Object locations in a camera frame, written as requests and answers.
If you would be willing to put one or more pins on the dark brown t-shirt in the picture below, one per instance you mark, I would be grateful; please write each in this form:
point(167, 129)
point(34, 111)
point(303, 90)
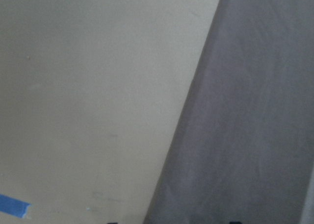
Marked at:
point(243, 149)

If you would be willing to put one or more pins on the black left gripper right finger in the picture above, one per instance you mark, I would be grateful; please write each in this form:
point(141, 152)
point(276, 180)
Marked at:
point(235, 222)

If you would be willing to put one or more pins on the brown paper table cover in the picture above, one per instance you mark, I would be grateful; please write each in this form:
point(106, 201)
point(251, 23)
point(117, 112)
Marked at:
point(90, 95)

